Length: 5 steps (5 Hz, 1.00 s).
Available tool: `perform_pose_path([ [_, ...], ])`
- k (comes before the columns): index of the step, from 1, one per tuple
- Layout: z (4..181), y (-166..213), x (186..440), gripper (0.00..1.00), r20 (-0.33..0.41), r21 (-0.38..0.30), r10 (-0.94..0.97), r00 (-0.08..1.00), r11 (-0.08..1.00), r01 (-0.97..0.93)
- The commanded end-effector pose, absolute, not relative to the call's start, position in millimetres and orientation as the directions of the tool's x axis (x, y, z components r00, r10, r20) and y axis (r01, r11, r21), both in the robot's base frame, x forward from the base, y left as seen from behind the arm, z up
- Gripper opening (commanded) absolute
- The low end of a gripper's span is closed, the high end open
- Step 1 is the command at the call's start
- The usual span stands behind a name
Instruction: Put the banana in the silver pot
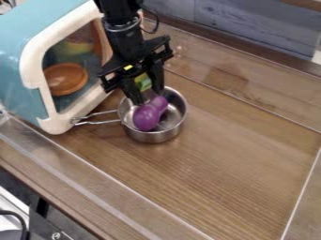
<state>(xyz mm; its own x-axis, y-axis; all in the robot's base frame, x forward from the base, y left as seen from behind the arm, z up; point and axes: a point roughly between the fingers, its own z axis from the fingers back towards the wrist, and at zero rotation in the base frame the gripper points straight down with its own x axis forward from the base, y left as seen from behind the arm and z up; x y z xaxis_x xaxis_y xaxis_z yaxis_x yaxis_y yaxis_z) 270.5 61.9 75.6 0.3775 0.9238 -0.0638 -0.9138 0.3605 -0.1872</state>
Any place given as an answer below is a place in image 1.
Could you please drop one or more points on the purple toy eggplant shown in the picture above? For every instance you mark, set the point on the purple toy eggplant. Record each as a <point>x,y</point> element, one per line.
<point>147,115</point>

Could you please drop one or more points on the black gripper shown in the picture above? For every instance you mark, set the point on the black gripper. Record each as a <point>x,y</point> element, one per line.
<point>134,56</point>

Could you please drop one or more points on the blue toy microwave oven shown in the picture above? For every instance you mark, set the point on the blue toy microwave oven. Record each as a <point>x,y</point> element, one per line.
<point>43,33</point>

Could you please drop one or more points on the yellow toy banana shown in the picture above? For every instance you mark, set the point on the yellow toy banana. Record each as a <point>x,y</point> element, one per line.
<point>143,82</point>

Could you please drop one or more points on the silver metal pot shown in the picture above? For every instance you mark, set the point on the silver metal pot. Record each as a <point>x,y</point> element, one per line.
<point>170,123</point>

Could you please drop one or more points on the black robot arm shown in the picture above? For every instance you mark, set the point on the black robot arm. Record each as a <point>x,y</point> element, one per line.
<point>122,11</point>

